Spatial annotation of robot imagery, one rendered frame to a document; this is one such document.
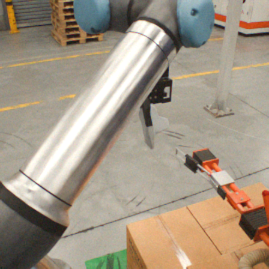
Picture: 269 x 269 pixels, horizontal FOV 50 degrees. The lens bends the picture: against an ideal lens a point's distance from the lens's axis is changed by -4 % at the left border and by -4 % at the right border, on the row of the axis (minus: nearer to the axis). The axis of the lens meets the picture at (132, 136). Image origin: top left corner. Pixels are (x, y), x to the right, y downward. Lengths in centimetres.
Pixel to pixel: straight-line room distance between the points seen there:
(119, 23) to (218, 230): 151
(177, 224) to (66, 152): 151
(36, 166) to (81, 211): 230
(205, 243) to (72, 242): 110
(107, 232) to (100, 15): 212
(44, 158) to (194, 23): 25
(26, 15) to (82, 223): 776
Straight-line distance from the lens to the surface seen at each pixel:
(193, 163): 118
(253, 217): 101
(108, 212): 260
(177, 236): 175
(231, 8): 380
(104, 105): 35
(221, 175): 114
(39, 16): 960
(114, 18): 48
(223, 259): 120
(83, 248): 238
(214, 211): 192
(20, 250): 34
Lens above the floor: 190
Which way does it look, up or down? 33 degrees down
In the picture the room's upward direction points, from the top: straight up
